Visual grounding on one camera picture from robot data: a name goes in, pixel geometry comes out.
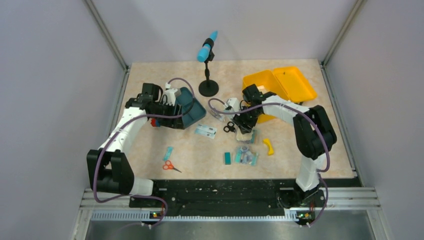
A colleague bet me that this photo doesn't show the beige bandage packet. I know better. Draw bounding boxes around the beige bandage packet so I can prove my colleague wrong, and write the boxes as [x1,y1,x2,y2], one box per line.
[236,129,258,144]

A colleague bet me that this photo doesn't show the teal divided tray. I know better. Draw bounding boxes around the teal divided tray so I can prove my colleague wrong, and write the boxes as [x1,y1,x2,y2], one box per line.
[175,87,207,129]

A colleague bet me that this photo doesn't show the yellow medicine kit box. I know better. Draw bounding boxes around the yellow medicine kit box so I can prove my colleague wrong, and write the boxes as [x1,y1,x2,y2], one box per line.
[241,66,317,104]

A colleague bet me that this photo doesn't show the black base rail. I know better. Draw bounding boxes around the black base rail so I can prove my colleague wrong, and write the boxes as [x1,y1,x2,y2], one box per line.
[128,178,362,220]

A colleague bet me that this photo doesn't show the yellow curved plastic piece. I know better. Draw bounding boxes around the yellow curved plastic piece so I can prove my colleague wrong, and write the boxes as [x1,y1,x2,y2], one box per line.
[262,138,275,156]

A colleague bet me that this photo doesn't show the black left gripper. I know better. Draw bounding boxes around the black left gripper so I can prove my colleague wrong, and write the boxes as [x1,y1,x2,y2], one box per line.
[150,100,185,129]

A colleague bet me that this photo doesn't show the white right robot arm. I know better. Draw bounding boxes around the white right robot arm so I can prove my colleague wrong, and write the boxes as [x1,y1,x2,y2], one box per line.
[232,84,337,206]

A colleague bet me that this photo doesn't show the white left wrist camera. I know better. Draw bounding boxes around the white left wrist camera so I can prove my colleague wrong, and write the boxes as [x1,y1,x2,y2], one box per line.
[164,83,181,106]

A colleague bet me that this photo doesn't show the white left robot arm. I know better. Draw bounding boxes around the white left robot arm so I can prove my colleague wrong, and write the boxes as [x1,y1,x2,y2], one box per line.
[86,83,184,207]

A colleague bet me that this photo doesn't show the black handled bandage shears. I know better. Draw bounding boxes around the black handled bandage shears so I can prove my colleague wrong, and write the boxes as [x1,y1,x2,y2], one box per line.
[223,121,238,133]

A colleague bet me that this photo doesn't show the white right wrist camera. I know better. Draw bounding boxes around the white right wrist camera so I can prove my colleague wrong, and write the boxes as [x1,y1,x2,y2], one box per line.
[224,97,240,116]

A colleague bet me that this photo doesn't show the small orange scissors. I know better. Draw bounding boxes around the small orange scissors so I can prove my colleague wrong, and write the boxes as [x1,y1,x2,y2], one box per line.
[162,160,182,173]

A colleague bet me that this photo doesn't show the white teal label packet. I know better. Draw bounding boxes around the white teal label packet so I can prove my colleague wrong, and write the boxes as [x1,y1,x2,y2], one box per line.
[194,124,217,139]

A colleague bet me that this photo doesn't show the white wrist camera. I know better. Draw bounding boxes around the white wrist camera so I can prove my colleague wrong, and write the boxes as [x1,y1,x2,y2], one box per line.
[164,83,181,106]
[224,97,240,116]

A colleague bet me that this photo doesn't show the teal sachet near scissors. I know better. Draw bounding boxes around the teal sachet near scissors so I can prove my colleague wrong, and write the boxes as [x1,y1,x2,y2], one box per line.
[163,146,174,162]

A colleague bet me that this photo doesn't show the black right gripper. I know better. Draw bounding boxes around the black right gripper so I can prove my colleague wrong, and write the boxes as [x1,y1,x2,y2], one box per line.
[232,105,262,135]

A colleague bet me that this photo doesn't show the clear packet white pads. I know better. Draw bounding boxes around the clear packet white pads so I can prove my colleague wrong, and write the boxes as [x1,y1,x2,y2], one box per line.
[257,85,268,93]

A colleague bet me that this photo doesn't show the teal rectangular block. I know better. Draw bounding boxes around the teal rectangular block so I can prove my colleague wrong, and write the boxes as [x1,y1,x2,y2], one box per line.
[224,152,232,165]

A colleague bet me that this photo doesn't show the blue microphone on stand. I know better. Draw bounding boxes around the blue microphone on stand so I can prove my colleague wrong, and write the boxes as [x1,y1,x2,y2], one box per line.
[196,31,219,97]

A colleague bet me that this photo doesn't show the clear packet small items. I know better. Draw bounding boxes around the clear packet small items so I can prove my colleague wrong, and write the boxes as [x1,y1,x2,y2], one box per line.
[209,109,226,122]

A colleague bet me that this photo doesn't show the cluster of teal sachets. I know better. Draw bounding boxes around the cluster of teal sachets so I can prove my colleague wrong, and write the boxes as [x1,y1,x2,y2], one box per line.
[234,145,259,167]

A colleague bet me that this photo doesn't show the colourful toy brick block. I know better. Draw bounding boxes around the colourful toy brick block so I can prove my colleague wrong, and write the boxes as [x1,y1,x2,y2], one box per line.
[150,118,161,128]

